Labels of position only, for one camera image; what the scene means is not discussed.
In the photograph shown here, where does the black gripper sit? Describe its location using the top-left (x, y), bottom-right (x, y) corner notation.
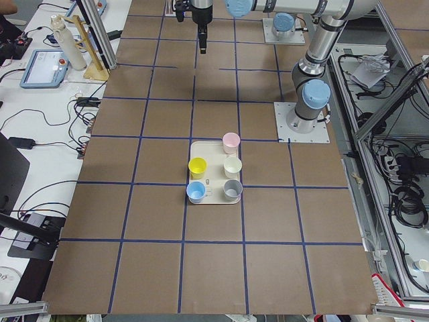
top-left (190, 0), bottom-right (213, 54)

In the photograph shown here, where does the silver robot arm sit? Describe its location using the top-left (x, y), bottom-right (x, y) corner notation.
top-left (224, 1), bottom-right (377, 134)
top-left (271, 12), bottom-right (296, 38)

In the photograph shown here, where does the pink plastic cup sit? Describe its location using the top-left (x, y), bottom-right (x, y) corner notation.
top-left (222, 132), bottom-right (241, 154)

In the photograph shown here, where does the yellow plastic cup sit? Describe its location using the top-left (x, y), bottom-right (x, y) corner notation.
top-left (188, 157), bottom-right (207, 180)

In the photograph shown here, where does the cream plastic cup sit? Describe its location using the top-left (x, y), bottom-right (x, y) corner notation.
top-left (223, 156), bottom-right (242, 178)

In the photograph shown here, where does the grey plastic cup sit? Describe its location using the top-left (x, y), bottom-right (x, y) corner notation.
top-left (223, 179), bottom-right (243, 201)

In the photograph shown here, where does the wooden mug tree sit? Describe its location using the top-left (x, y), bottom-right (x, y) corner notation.
top-left (63, 15), bottom-right (109, 81)

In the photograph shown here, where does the cream plastic tray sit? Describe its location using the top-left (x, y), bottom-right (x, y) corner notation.
top-left (189, 141), bottom-right (241, 205)

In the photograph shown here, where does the upper teach pendant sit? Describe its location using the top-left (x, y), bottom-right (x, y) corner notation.
top-left (19, 50), bottom-right (69, 89)

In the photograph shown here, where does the crumpled white paper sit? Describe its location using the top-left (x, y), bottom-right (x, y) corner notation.
top-left (351, 54), bottom-right (390, 89)

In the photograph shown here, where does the person in black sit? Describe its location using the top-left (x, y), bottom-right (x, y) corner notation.
top-left (1, 0), bottom-right (31, 65)

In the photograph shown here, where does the black monitor stand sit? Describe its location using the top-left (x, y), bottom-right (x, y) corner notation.
top-left (1, 136), bottom-right (66, 260)

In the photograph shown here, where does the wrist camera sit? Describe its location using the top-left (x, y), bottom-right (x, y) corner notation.
top-left (172, 0), bottom-right (190, 23)

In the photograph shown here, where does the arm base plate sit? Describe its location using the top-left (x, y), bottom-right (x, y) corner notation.
top-left (262, 18), bottom-right (306, 46)
top-left (273, 102), bottom-right (330, 144)

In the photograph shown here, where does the aluminium frame post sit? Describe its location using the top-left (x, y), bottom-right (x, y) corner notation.
top-left (76, 0), bottom-right (117, 70)

